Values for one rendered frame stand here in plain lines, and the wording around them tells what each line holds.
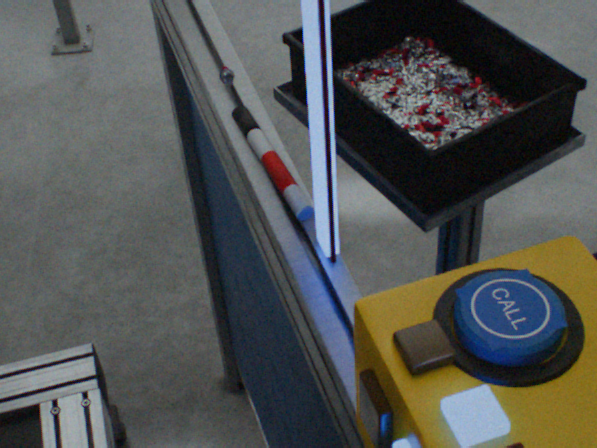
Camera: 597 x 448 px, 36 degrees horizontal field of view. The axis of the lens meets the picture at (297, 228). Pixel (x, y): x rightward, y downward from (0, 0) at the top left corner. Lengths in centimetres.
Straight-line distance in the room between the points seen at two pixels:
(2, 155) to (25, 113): 16
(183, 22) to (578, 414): 67
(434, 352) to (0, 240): 173
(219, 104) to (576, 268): 49
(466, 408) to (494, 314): 4
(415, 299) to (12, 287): 160
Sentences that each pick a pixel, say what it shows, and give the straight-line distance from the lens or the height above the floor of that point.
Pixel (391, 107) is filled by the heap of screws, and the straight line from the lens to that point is 84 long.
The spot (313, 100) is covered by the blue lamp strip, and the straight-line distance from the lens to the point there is 56.
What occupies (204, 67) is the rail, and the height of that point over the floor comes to 86.
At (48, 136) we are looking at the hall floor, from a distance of 225.
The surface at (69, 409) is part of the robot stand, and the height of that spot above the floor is 23.
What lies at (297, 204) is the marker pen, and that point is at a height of 87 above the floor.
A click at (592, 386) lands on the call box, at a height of 107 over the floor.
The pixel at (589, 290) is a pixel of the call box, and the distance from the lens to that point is 37.
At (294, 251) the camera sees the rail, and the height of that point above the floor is 86.
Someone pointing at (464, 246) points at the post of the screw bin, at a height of 71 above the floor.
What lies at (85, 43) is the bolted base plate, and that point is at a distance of 251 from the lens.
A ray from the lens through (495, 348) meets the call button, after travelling 33.
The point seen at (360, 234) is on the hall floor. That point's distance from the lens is 187.
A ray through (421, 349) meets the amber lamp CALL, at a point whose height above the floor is 108.
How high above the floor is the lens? 134
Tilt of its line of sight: 45 degrees down
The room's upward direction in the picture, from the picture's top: 5 degrees counter-clockwise
